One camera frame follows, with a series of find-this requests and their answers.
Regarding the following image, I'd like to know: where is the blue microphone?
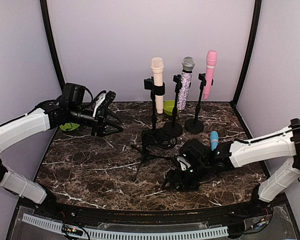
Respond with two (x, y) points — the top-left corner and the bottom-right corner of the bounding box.
(210, 131), (219, 151)

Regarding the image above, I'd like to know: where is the beige microphone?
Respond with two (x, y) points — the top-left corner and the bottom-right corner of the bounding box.
(151, 57), (164, 114)

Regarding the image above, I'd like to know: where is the green plate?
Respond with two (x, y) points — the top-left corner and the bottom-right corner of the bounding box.
(59, 122), (80, 132)

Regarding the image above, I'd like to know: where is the black round-base stand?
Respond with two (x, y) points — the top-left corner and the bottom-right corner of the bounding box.
(184, 73), (207, 134)
(142, 76), (166, 133)
(163, 74), (183, 137)

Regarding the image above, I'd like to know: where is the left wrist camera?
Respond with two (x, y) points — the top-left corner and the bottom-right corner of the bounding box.
(92, 90), (117, 118)

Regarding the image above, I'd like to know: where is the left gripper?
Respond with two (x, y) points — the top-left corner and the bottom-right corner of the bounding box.
(69, 104), (124, 138)

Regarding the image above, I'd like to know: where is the black frame post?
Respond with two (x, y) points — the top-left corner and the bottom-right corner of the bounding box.
(39, 0), (66, 91)
(230, 0), (263, 108)

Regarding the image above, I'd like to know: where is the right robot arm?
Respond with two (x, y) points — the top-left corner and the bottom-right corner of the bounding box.
(162, 118), (300, 217)

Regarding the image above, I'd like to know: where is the black frame post left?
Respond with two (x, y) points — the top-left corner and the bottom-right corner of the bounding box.
(39, 0), (66, 91)

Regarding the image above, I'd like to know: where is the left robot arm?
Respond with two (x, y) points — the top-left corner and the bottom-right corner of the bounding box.
(0, 83), (123, 218)

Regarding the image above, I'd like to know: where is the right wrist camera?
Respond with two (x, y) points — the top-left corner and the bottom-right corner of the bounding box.
(176, 155), (193, 173)

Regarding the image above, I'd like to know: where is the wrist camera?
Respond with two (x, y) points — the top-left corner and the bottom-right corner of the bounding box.
(92, 90), (117, 118)
(176, 155), (193, 173)

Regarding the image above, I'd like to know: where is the black frame post right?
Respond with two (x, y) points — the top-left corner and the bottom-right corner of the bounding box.
(230, 0), (263, 108)

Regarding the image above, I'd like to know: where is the black tripod mic stand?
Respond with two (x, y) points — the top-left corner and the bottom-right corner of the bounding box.
(130, 128), (178, 181)

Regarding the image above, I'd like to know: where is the green bowl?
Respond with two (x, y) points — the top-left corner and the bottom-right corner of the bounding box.
(163, 100), (175, 116)

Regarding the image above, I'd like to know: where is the pink microphone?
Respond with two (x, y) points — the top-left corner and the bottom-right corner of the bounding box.
(203, 49), (218, 100)

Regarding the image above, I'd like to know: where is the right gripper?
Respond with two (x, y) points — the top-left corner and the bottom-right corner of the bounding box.
(161, 159), (210, 191)

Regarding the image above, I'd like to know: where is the white cable duct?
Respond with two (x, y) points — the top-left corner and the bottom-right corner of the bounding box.
(21, 213), (229, 240)

